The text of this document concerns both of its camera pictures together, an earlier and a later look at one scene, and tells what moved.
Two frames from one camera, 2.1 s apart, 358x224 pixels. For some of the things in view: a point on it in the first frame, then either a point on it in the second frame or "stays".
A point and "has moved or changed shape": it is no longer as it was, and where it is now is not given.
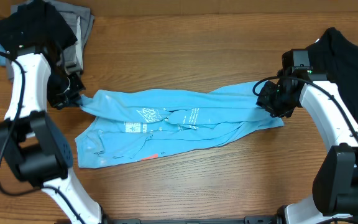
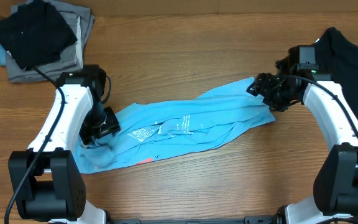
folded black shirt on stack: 35,23 stays
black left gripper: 74,99 -> 112,126
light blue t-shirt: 119,124 has moved or changed shape
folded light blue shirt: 2,60 stays
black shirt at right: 354,69 stays
